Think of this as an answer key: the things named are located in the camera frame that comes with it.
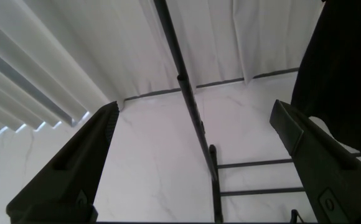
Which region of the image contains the white curtain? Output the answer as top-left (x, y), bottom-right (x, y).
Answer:
top-left (0, 0), bottom-right (324, 138)

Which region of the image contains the black clothes rack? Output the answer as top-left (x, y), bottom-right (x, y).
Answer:
top-left (153, 0), bottom-right (361, 223)

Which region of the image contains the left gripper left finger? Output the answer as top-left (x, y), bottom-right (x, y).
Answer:
top-left (5, 101), bottom-right (120, 223)

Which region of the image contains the black garment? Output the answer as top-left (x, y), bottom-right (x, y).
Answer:
top-left (291, 0), bottom-right (361, 154)

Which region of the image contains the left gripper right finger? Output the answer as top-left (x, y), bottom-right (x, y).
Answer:
top-left (269, 99), bottom-right (361, 224)

